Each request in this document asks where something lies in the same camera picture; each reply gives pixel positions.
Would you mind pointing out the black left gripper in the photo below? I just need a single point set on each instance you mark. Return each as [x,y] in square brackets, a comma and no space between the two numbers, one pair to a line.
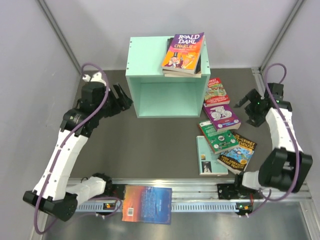
[122,103]

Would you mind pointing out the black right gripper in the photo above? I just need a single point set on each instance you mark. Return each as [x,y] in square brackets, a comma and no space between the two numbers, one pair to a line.
[255,120]

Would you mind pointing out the dark blue paperback book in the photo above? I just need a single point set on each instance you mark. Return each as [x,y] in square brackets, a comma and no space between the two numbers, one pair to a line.
[171,73]

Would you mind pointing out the dark brown Edward Tulane book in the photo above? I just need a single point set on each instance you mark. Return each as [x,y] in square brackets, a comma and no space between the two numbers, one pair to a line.
[198,62]

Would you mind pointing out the Roald Dahl Charlie book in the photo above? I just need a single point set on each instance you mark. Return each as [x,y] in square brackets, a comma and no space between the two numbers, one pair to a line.
[183,53]

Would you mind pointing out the Jane Eyre sunset cover book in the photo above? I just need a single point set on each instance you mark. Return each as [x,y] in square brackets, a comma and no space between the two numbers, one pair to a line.
[147,204]

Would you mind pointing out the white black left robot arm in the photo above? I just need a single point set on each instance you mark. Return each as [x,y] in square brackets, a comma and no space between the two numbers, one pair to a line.
[51,195]

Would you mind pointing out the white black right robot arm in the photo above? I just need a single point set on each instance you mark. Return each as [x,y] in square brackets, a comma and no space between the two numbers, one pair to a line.
[287,166]

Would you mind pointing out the purple paperback book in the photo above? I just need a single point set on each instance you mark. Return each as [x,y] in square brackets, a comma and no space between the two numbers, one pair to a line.
[222,117]

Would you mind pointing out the red Treehouse paperback book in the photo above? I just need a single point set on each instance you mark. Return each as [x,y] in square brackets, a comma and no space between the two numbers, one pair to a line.
[215,93]

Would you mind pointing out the mint green wooden cube shelf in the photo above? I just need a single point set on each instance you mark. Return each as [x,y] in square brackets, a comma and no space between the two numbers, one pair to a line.
[155,95]

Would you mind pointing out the green paperback book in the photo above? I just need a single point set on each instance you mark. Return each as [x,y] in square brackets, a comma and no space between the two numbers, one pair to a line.
[219,142]

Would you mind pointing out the black yellow Storey Treehouse book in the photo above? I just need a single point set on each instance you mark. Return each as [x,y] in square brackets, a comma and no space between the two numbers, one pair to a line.
[237,159]

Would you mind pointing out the light teal thin book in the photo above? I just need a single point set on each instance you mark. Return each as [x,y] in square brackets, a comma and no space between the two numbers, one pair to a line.
[207,160]

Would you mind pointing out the aluminium right frame post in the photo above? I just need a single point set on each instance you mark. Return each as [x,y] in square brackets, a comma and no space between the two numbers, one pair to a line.
[298,4]

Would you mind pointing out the aluminium frame post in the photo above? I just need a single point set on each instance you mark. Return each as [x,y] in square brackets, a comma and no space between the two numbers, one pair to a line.
[58,32]
[298,4]

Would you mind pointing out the aluminium left frame post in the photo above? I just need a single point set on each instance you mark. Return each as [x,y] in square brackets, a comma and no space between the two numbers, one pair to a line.
[58,32]

